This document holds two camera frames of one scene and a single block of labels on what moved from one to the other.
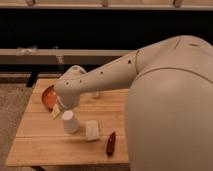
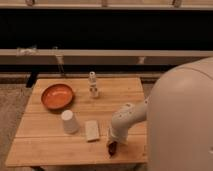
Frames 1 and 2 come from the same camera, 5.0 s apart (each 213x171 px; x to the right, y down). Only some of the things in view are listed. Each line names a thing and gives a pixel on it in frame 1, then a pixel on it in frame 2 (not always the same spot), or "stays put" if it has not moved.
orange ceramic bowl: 49,97 stays put
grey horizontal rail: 49,56 stays put
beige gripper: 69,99 to 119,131
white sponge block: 92,130 stays put
